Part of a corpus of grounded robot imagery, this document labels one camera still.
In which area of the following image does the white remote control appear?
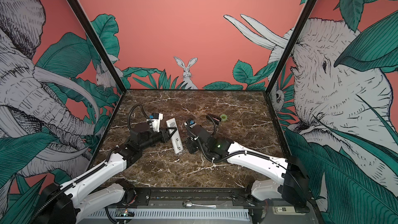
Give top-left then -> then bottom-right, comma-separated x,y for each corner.
166,118 -> 183,154

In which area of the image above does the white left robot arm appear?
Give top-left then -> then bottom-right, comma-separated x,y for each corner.
29,120 -> 178,224

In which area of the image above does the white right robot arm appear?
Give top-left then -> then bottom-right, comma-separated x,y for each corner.
184,120 -> 310,209

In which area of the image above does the black stapler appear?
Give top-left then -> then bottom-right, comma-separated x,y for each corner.
206,114 -> 221,125

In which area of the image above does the green tape roll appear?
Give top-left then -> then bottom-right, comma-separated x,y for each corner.
220,114 -> 228,121

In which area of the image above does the white labelled device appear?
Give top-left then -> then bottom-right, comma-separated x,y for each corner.
272,206 -> 310,215

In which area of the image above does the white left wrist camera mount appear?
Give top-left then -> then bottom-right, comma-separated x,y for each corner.
147,113 -> 163,132

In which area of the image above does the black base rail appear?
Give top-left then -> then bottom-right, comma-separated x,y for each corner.
130,187 -> 269,208

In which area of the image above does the white slotted cable duct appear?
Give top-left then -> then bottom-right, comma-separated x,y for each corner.
85,208 -> 250,222

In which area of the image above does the black corner frame post left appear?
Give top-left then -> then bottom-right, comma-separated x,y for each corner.
67,0 -> 126,95

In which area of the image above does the black corner frame post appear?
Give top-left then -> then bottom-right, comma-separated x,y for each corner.
265,0 -> 317,95
67,0 -> 126,95

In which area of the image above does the black corner frame post right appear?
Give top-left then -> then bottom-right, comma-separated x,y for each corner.
265,0 -> 317,95

